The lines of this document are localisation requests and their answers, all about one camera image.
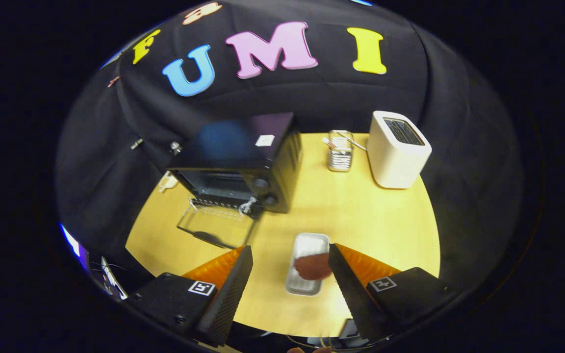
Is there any small metal wire basket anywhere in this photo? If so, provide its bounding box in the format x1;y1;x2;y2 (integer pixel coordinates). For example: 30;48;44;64
323;129;356;172

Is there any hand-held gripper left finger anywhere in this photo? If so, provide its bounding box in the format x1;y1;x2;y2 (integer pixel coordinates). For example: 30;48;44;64
128;245;254;348

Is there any black toaster oven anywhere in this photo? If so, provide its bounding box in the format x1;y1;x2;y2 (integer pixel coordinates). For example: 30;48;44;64
166;112;304;250

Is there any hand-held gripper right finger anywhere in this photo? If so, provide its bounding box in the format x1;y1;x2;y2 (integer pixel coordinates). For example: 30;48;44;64
328;243;460;344

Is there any white condiment dish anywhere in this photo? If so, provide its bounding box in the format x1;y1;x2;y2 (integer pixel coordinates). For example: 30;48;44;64
159;172;179;193

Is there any red-brown steak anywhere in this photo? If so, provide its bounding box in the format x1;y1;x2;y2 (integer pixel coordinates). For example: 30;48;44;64
294;252;333;281

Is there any black backdrop cloth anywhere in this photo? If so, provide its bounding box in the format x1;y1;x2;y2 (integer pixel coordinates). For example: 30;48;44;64
57;0;523;295

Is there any white rectangular tray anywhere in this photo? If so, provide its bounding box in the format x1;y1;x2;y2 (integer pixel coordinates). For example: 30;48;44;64
285;232;331;297

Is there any white bread toaster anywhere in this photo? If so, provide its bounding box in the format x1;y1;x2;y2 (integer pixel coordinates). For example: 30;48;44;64
367;111;433;189

